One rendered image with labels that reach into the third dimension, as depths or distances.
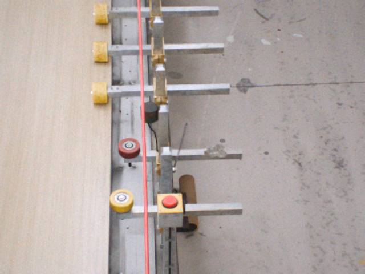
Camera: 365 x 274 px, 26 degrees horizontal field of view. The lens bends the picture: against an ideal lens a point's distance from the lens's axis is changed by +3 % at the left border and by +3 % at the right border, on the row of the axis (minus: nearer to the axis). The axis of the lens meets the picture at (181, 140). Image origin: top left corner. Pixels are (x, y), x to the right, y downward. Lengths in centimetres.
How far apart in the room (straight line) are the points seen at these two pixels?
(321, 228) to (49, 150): 150
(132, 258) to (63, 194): 36
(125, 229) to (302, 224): 114
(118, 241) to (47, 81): 69
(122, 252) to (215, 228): 95
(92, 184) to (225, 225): 118
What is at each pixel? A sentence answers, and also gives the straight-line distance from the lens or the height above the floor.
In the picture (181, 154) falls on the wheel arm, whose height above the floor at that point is 86.
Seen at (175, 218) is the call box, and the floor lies 119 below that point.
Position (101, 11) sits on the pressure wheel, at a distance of 333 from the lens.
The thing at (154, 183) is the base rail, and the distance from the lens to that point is 296.
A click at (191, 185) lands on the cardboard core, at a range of 380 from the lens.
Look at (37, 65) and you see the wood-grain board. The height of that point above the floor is 90.
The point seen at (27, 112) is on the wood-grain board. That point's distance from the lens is 299.
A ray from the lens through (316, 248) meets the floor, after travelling 372.
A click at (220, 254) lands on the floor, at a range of 364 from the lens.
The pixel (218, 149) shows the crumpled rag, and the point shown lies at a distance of 285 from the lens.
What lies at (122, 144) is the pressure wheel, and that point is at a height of 91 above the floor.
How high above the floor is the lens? 290
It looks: 45 degrees down
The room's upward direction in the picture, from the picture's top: 1 degrees clockwise
